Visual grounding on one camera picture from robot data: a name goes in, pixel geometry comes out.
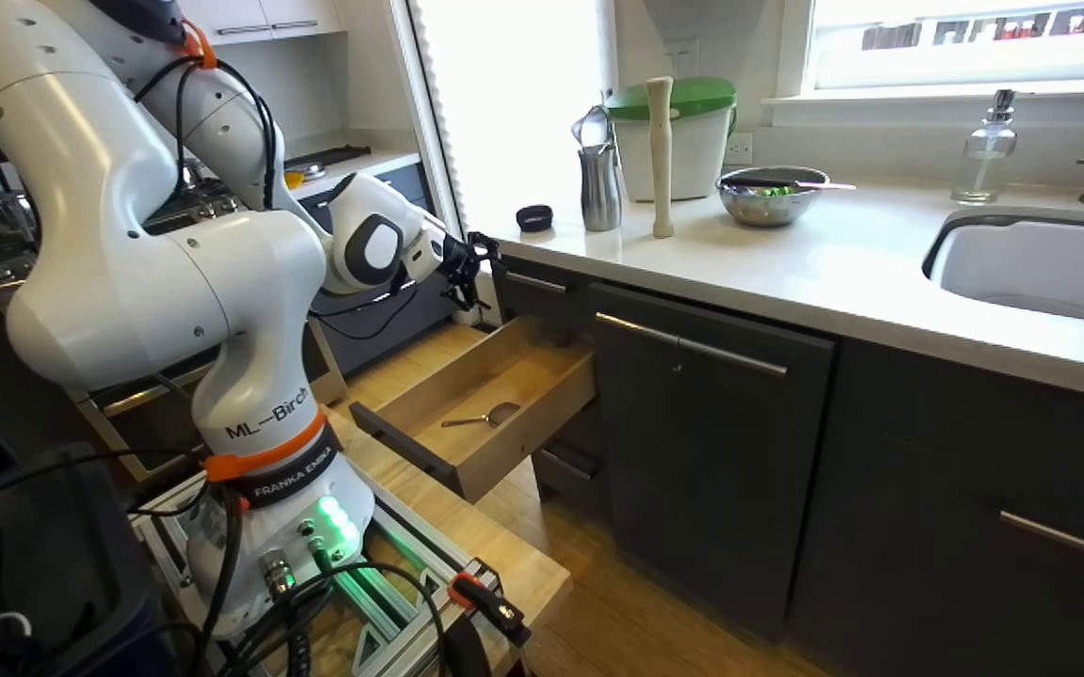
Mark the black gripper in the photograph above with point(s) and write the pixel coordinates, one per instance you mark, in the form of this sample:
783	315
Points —
462	266

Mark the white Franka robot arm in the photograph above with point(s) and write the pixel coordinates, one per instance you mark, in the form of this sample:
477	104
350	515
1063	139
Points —
129	287

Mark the blue grey drawer cabinet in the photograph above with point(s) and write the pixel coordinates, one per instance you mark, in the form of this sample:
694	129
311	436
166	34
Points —
378	339

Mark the open wooden drawer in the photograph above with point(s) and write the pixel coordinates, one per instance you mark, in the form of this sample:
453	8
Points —
528	426

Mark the dark low drawer front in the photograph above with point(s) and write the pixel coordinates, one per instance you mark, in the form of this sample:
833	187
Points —
573	473

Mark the dark cabinet front under sink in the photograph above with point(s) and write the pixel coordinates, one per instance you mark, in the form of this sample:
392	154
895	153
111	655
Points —
941	527

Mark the white sink basin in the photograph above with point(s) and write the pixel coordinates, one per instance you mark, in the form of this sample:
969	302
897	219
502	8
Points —
1043	268

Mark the small black dish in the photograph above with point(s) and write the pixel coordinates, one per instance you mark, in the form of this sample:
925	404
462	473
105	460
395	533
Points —
537	219

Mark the steel pitcher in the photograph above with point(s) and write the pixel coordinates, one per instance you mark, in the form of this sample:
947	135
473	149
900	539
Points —
601	188

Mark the metal spoon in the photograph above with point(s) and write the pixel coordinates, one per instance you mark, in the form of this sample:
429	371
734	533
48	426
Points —
502	410

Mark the white door with blind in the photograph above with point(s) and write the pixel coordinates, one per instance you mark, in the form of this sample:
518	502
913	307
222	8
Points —
518	100

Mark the tall wooden pepper mill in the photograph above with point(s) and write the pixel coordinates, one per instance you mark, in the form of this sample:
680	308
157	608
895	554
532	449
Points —
661	162

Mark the white bin with green lid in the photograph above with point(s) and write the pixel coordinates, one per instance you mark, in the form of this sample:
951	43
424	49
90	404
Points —
698	153

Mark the wooden platform board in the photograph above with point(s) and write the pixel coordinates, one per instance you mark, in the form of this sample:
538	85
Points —
492	550

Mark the metal bowl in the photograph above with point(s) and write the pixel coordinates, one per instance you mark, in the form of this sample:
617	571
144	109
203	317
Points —
770	208

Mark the dark dishwasher front panel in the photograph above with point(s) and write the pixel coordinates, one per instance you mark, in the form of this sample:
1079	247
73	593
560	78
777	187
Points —
704	463

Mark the orange and black clamp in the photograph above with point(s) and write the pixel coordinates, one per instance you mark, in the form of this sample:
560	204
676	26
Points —
492	602

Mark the steel pot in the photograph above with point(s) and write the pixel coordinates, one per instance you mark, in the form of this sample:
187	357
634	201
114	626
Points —
6	211

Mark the clear glass soap bottle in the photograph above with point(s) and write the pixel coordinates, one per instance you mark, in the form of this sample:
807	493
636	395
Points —
985	154

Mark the black plastic bin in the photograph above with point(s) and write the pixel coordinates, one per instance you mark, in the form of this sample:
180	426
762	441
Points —
54	564

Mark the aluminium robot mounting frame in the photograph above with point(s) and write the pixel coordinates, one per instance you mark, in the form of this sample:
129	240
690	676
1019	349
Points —
378	602

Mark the window with white frame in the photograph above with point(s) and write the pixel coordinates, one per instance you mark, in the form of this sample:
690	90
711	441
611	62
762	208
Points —
969	65

